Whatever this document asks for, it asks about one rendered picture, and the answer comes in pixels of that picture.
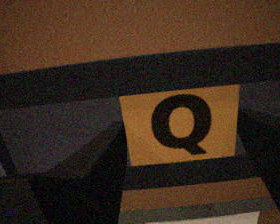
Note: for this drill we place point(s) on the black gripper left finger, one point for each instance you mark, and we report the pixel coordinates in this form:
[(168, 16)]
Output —
[(85, 188)]

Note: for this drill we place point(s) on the white paper ticket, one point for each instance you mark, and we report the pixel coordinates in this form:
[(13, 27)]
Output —
[(244, 218)]

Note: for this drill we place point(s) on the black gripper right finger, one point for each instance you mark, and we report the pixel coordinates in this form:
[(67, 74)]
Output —
[(260, 136)]

